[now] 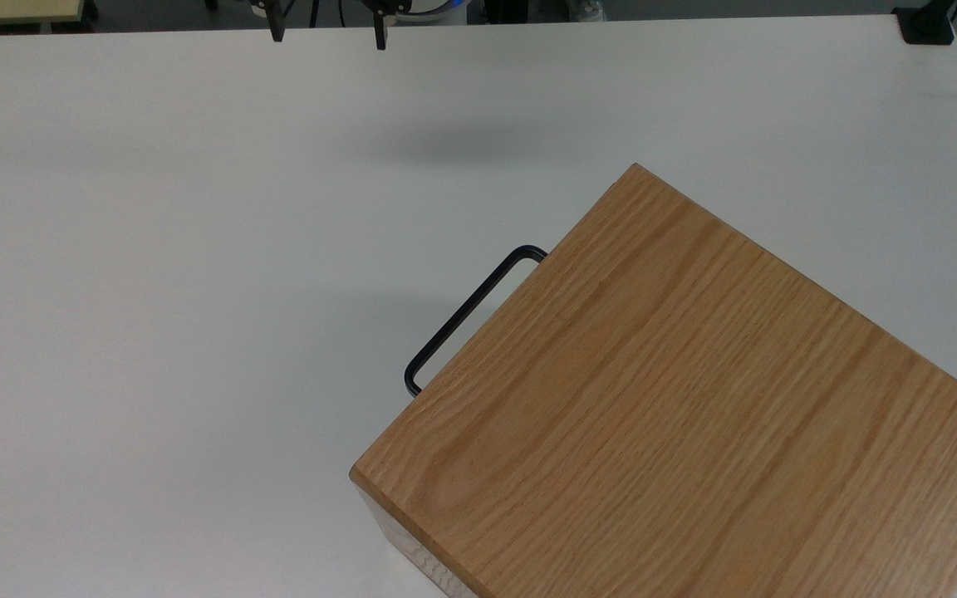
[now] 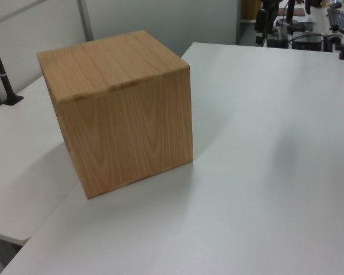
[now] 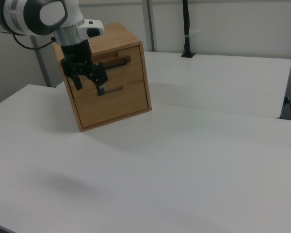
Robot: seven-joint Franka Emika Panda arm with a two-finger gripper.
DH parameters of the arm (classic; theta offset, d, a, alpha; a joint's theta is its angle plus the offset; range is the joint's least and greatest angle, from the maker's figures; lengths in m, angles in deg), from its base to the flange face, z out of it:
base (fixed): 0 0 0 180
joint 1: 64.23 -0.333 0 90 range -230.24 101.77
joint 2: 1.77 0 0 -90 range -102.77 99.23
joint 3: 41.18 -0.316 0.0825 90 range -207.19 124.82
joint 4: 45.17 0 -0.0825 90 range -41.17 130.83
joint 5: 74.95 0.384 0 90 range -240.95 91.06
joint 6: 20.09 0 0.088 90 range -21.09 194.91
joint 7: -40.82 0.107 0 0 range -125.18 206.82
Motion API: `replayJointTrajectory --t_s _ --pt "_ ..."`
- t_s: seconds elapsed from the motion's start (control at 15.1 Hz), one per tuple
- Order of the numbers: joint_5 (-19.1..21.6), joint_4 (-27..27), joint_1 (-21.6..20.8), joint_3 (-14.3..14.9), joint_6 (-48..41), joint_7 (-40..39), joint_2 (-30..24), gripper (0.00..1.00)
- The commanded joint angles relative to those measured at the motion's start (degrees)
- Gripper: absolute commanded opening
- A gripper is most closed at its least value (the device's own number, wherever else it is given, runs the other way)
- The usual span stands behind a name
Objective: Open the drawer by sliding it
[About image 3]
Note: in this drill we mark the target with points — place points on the wooden drawer cabinet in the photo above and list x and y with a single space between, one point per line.
116 34

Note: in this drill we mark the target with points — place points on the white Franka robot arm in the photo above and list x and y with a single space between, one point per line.
17 14

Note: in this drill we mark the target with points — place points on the grey partition post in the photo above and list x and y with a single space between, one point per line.
149 24
41 65

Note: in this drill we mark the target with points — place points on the black pole camera stand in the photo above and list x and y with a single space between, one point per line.
186 21

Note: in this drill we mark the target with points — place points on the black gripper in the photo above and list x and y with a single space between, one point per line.
76 54

